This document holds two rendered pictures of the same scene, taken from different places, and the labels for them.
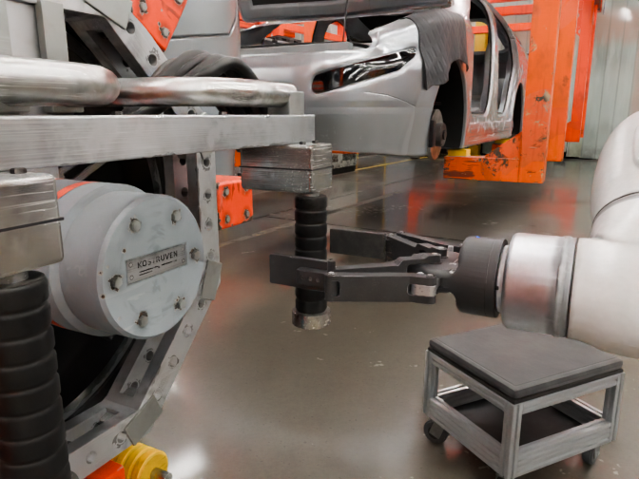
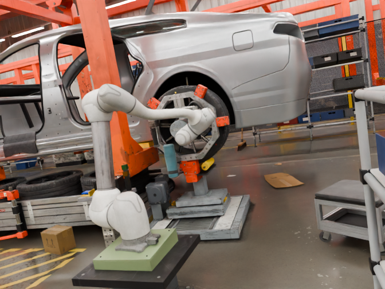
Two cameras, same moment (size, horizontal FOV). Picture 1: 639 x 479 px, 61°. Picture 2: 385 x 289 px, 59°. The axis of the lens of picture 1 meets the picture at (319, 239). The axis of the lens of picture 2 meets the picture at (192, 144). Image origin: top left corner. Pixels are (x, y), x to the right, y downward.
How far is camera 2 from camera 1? 2.41 m
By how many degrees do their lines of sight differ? 78
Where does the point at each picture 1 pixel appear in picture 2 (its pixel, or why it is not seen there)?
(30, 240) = (152, 125)
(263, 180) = not seen: hidden behind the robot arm
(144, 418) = (200, 155)
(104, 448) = (193, 157)
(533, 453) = (328, 223)
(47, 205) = (153, 122)
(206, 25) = (271, 70)
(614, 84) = not seen: outside the picture
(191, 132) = not seen: hidden behind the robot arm
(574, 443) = (351, 230)
